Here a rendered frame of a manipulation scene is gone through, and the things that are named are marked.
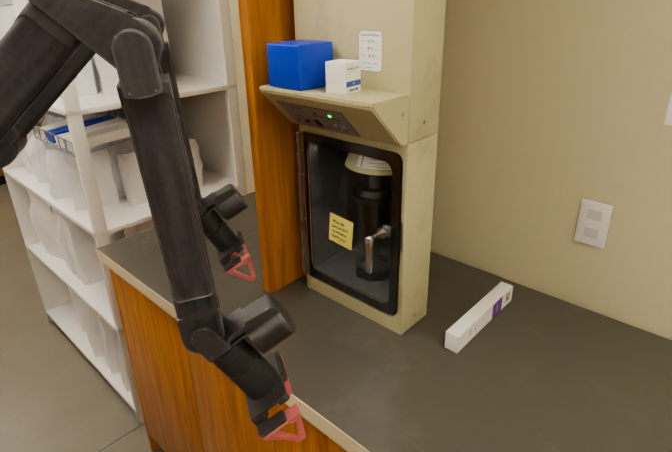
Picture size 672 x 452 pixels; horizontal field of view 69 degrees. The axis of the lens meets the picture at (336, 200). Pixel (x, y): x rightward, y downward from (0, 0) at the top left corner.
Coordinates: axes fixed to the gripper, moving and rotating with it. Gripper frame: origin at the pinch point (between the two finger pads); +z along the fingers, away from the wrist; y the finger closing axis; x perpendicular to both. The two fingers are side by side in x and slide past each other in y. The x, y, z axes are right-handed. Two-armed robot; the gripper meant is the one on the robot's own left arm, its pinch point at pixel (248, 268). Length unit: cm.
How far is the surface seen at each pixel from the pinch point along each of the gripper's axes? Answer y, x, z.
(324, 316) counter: -11.9, -9.0, 17.5
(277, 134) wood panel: 5.8, -25.6, -23.1
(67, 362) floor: 118, 124, 50
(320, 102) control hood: -19, -35, -32
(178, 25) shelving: 130, -20, -50
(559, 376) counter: -48, -45, 38
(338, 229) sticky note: -9.6, -24.5, 0.2
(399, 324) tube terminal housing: -24.7, -23.4, 22.1
